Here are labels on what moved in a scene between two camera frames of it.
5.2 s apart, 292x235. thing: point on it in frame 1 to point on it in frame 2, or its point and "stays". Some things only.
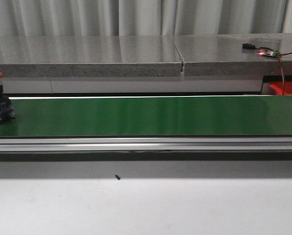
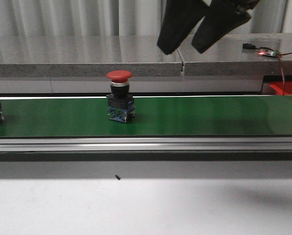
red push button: x=0 y=106 to x=121 y=105
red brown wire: x=280 y=60 stays
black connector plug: x=248 y=46 stays
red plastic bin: x=282 y=88 stays
